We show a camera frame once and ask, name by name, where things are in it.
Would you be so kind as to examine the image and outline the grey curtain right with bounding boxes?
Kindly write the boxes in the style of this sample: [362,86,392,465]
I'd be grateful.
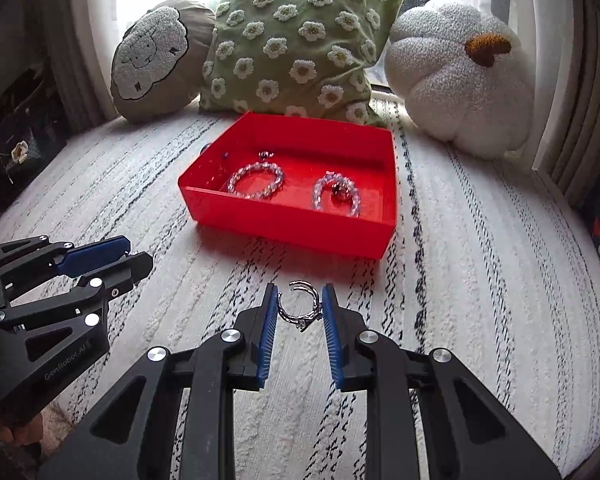
[510,0,600,207]

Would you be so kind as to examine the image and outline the small pale blue bracelet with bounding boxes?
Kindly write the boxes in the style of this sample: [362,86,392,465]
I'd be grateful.
[311,171,362,219]

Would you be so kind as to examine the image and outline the red plastic tray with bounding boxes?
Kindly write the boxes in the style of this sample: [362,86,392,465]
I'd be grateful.
[178,112,398,260]

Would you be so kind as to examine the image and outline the silver band ring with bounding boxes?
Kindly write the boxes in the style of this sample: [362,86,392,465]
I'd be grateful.
[276,279,325,333]

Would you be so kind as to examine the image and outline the person left hand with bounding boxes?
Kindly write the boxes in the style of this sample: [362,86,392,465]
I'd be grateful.
[0,413,44,446]

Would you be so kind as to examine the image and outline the white black striped blanket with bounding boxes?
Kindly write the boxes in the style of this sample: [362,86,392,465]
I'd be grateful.
[0,100,600,474]

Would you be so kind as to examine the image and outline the green flower pillow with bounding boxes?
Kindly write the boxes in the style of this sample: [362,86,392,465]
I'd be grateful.
[200,0,403,126]

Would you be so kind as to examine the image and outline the grey curtain left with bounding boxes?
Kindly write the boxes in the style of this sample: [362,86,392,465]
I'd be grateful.
[24,0,116,133]

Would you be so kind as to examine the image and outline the silver ring dark stone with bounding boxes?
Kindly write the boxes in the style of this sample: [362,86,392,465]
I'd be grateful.
[258,151,274,160]

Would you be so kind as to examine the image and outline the large clear bead bracelet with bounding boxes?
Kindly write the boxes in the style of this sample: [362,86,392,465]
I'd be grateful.
[226,160,286,201]

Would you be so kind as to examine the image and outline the white pumpkin cushion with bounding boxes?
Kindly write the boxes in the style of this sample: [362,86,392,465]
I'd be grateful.
[385,0,534,159]

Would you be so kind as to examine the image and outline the round sheep cushion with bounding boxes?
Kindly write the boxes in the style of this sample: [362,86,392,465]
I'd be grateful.
[110,0,215,124]

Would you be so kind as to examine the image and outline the black handbag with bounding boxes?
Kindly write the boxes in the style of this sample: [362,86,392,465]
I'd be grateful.
[0,64,71,211]

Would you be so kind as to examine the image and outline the grey curtain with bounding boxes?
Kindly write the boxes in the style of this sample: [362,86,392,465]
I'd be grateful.
[24,0,116,133]
[510,0,600,207]

